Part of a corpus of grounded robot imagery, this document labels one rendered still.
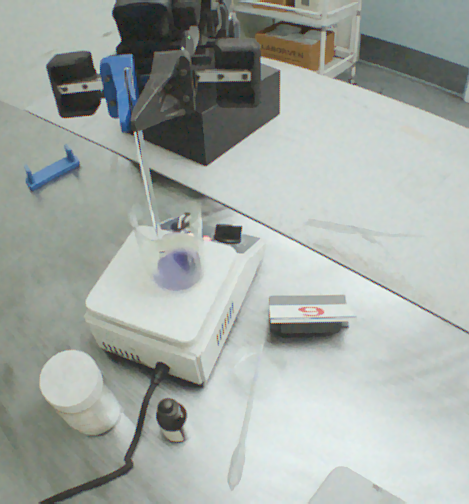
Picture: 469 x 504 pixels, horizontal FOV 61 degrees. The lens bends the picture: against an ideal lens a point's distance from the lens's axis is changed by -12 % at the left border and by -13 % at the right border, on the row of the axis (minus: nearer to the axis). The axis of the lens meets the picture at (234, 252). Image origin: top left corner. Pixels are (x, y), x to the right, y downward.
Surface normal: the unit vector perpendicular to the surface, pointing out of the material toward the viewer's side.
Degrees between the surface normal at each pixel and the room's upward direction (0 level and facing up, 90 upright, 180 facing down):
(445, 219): 0
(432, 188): 0
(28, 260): 0
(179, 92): 90
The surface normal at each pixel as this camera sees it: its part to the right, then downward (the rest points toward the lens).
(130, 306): -0.04, -0.68
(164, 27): -0.07, 0.94
